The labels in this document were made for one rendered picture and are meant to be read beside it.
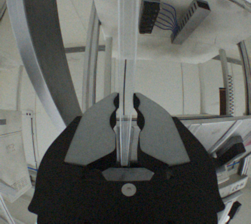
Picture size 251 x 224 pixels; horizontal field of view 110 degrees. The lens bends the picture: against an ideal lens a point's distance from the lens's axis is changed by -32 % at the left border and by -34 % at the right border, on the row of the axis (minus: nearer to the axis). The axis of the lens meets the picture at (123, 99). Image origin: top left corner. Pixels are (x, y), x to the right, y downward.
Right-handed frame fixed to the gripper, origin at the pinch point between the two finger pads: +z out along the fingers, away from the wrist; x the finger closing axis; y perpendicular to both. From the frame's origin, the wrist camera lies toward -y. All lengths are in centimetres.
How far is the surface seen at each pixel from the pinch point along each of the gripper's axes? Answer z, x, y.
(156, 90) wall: 155, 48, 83
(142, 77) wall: 165, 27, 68
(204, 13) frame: 27.8, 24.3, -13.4
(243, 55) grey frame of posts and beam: 38, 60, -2
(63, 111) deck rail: 1.7, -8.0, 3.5
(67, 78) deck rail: 5.0, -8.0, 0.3
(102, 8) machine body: 36.5, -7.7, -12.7
